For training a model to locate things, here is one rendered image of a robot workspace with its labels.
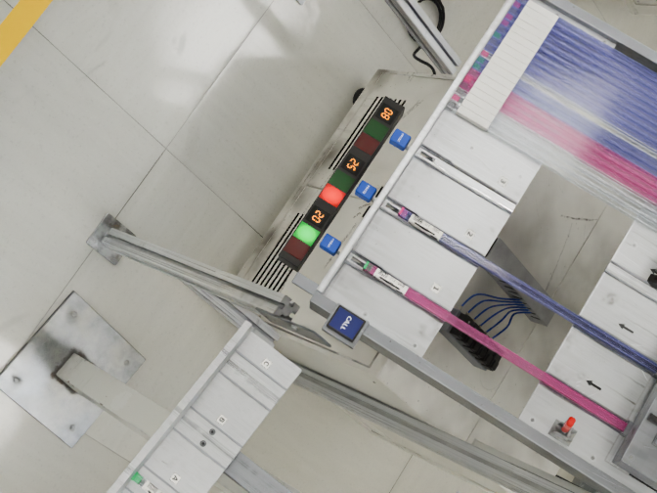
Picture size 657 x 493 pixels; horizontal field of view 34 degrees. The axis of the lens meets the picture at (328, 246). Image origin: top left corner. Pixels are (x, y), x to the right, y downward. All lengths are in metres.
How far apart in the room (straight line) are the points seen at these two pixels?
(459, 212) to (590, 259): 0.66
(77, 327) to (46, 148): 0.39
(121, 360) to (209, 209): 0.39
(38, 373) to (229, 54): 0.81
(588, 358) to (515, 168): 0.34
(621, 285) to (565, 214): 0.51
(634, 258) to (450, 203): 0.32
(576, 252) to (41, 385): 1.17
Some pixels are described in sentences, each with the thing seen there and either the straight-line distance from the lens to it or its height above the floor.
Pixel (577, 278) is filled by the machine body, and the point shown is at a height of 0.62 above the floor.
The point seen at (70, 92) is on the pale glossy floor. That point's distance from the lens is 2.26.
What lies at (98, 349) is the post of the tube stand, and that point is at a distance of 2.38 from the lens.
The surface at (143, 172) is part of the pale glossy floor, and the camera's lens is 2.35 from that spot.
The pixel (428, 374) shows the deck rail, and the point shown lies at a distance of 1.73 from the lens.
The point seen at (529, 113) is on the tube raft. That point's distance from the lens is 1.87.
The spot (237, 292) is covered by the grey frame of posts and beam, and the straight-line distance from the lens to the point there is 1.90.
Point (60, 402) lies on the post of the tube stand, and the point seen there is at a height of 0.01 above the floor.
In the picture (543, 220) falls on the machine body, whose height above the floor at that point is 0.62.
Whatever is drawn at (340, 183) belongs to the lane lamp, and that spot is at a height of 0.66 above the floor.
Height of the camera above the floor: 2.04
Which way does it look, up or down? 49 degrees down
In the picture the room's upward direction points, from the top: 107 degrees clockwise
